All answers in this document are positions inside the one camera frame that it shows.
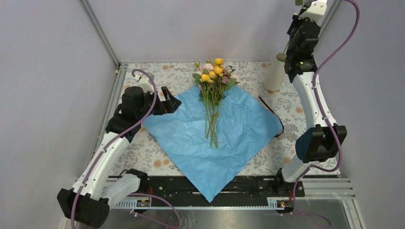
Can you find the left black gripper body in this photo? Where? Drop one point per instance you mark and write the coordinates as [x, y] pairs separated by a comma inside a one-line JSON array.
[[149, 100]]

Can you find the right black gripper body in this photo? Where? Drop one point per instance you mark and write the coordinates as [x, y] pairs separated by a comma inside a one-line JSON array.
[[295, 25]]

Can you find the artificial flower bunch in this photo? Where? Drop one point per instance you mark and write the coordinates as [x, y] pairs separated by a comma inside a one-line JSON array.
[[214, 79]]

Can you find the brown ribbon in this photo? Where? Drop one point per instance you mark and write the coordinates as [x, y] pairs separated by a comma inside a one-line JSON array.
[[274, 113]]

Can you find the blue wrapping paper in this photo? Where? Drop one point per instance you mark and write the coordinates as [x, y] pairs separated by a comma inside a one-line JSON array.
[[242, 129]]

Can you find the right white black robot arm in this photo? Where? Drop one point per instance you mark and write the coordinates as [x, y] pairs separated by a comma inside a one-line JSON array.
[[323, 136]]

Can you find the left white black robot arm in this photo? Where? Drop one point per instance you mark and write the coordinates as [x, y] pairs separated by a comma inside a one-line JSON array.
[[88, 201]]

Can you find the beige cylindrical vase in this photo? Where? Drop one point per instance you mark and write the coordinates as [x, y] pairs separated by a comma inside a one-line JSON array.
[[275, 76]]

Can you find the floral patterned table mat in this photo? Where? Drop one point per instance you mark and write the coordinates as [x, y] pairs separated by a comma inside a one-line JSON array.
[[145, 154]]

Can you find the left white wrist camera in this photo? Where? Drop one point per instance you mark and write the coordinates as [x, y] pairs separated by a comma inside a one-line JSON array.
[[143, 82]]

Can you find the left aluminium frame post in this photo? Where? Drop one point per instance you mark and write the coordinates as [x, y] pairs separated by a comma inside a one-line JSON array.
[[99, 31]]

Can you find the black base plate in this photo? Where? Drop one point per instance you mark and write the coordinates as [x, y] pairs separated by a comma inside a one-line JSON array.
[[240, 191]]

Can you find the white slotted cable duct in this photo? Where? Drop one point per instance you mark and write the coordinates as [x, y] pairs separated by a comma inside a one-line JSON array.
[[144, 203]]

